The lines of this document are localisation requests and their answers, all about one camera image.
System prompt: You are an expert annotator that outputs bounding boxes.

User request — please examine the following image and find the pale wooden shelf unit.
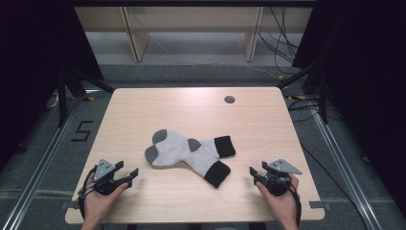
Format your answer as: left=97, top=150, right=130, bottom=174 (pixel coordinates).
left=75, top=6, right=314, bottom=63

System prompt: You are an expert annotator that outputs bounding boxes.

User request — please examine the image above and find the black curtain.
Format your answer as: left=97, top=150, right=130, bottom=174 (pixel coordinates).
left=0, top=0, right=105, bottom=172
left=290, top=0, right=406, bottom=221

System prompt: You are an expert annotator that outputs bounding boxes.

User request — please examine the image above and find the bundle of black hanging cables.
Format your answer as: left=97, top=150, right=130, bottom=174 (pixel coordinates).
left=258, top=7, right=301, bottom=77

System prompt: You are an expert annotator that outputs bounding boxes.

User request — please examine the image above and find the silver floor rail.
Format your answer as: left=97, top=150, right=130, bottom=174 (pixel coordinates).
left=0, top=95, right=84, bottom=230
left=309, top=104, right=386, bottom=230

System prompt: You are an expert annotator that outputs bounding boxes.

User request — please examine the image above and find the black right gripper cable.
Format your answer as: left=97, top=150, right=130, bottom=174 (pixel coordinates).
left=286, top=182, right=303, bottom=226

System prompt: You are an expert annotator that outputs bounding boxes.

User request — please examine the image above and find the grey sock with black cuff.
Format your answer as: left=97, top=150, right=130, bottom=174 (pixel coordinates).
left=144, top=140, right=232, bottom=189
left=151, top=128, right=237, bottom=159

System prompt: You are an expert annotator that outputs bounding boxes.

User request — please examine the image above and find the person's left hand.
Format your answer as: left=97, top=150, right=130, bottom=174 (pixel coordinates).
left=83, top=182, right=129, bottom=223

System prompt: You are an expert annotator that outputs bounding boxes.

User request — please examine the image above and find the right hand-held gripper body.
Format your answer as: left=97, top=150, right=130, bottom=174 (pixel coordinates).
left=258, top=158, right=303, bottom=197

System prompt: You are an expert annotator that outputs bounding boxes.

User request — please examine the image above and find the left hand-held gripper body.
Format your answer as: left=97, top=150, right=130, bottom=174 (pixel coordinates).
left=92, top=158, right=129, bottom=196

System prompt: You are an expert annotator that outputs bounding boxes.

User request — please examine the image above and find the person's right hand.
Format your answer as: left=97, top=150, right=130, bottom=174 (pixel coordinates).
left=255, top=174, right=300, bottom=221

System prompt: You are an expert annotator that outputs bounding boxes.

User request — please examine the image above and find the black metal stand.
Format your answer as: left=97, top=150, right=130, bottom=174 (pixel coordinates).
left=276, top=61, right=329, bottom=125
left=56, top=65, right=115, bottom=128

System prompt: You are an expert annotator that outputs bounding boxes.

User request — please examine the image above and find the grey table edge bracket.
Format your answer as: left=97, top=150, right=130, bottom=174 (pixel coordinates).
left=59, top=200, right=80, bottom=211
left=308, top=200, right=333, bottom=211

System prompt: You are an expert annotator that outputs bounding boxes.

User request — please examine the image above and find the black floor cable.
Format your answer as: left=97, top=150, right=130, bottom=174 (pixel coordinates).
left=286, top=95, right=370, bottom=230

